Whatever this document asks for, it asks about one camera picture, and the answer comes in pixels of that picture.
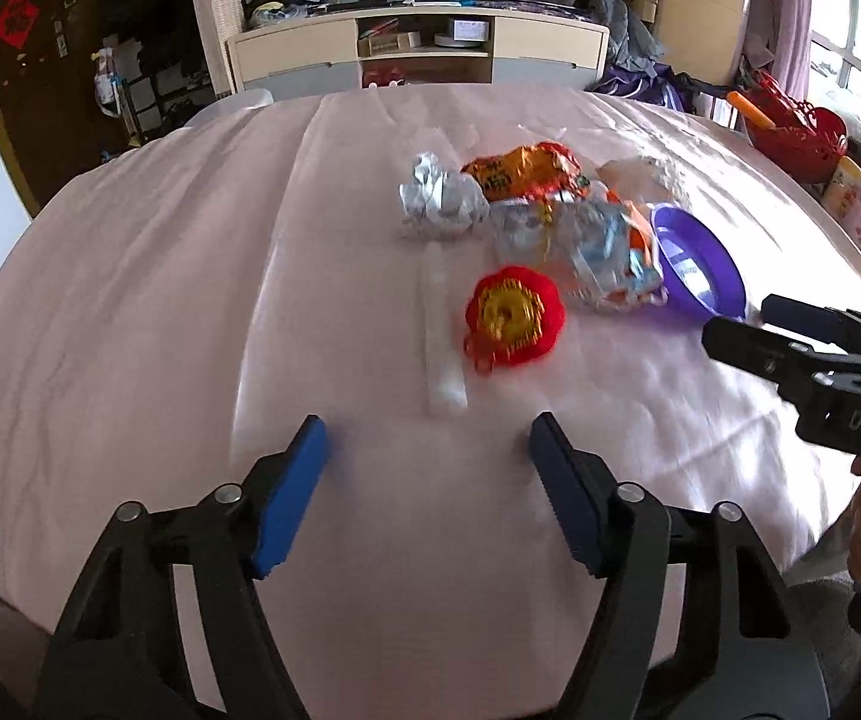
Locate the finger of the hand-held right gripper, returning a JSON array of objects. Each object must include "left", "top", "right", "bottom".
[
  {"left": 702, "top": 317, "right": 861, "bottom": 400},
  {"left": 761, "top": 294, "right": 861, "bottom": 351}
]

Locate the orange snack wrapper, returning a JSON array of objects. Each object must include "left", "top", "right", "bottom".
[{"left": 460, "top": 141, "right": 592, "bottom": 205}]

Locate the purple cloth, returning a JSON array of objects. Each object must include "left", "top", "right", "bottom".
[{"left": 593, "top": 62, "right": 710, "bottom": 119}]

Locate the blue grey garment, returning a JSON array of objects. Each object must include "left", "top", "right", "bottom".
[{"left": 571, "top": 0, "right": 673, "bottom": 91}]

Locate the red diamond wall decoration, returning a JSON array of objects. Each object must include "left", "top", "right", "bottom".
[{"left": 0, "top": 0, "right": 41, "bottom": 51}]

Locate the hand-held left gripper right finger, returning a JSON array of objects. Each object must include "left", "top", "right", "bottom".
[{"left": 529, "top": 411, "right": 795, "bottom": 720}]

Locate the red round tassel ornament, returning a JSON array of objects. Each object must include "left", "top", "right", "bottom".
[{"left": 462, "top": 265, "right": 568, "bottom": 377}]

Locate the clear printed plastic wrapper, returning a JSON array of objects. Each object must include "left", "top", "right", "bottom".
[{"left": 488, "top": 193, "right": 667, "bottom": 314}]

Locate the cardboard box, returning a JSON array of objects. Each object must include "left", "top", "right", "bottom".
[{"left": 653, "top": 0, "right": 760, "bottom": 89}]

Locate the pink curtain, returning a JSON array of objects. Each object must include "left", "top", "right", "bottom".
[{"left": 743, "top": 0, "right": 815, "bottom": 102}]

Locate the purple plastic bowl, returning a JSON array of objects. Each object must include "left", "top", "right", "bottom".
[{"left": 650, "top": 202, "right": 748, "bottom": 329}]

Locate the orange plastic handle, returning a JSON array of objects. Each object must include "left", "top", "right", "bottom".
[{"left": 725, "top": 90, "right": 778, "bottom": 130}]

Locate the cream television cabinet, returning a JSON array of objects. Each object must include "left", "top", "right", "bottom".
[{"left": 224, "top": 4, "right": 613, "bottom": 102}]

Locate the white hanging bag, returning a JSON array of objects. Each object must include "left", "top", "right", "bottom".
[{"left": 91, "top": 47, "right": 129, "bottom": 119}]

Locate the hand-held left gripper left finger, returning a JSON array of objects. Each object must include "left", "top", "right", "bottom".
[{"left": 31, "top": 414, "right": 328, "bottom": 720}]

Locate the pink bed blanket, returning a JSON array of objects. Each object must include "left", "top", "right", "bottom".
[{"left": 0, "top": 84, "right": 861, "bottom": 695}]

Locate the red plastic basket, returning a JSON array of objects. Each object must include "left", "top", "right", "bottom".
[{"left": 740, "top": 69, "right": 849, "bottom": 182}]

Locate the silver foil ball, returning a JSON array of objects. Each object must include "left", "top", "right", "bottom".
[{"left": 398, "top": 152, "right": 493, "bottom": 241}]

